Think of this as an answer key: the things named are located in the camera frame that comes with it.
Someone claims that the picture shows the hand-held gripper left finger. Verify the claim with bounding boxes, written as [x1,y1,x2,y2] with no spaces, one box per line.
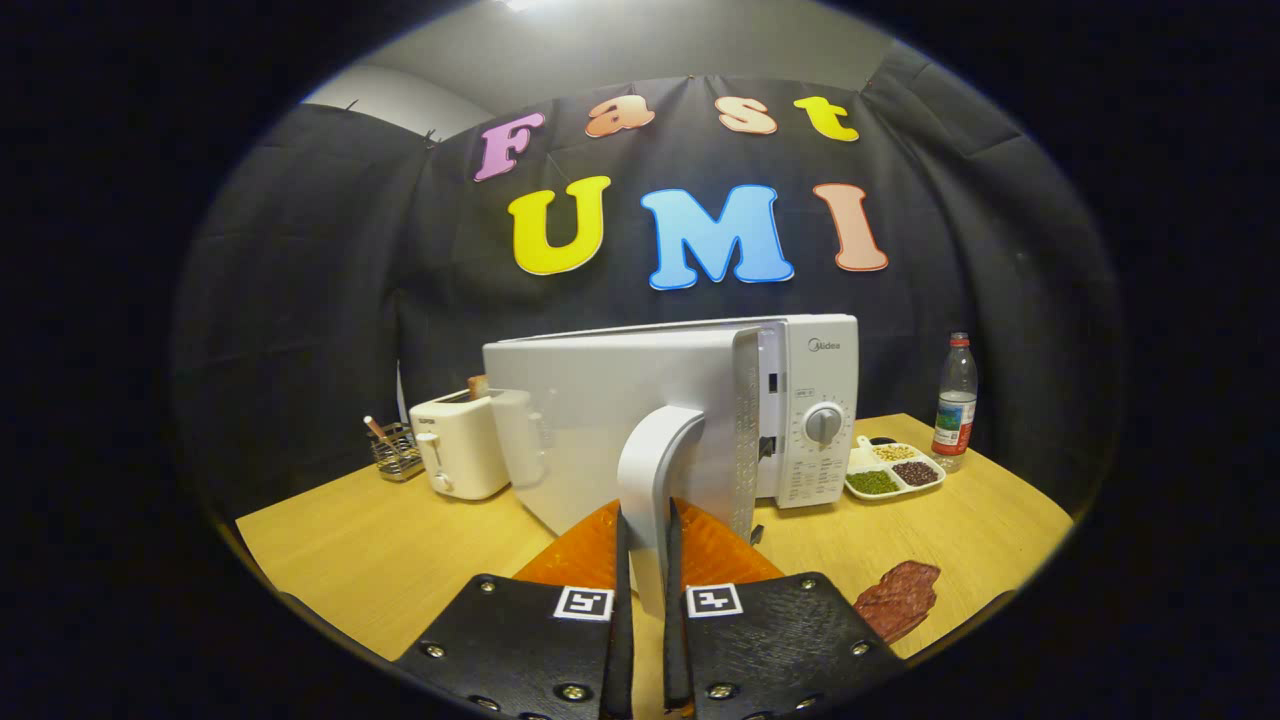
[393,498,637,720]

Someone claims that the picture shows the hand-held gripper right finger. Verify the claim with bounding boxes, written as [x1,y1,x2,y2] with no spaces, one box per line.
[662,497,908,720]

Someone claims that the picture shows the white toaster oven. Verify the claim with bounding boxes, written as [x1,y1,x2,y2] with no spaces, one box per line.
[482,313,861,621]

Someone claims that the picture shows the brown meat piece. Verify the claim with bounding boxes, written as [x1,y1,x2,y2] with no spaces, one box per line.
[853,560,943,645]

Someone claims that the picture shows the white bread toaster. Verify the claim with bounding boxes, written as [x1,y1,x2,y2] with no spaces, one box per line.
[408,388,513,501]

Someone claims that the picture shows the white divided dish of beans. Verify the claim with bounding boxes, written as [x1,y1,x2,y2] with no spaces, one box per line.
[845,436,946,501]

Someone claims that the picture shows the clear water bottle red cap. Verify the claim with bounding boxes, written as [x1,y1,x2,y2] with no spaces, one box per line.
[931,332,980,473]

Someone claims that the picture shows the black backdrop cloth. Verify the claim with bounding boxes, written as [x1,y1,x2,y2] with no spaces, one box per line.
[170,45,1126,521]

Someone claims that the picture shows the wire mesh utensil holder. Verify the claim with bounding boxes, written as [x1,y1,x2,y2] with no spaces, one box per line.
[370,422,426,483]

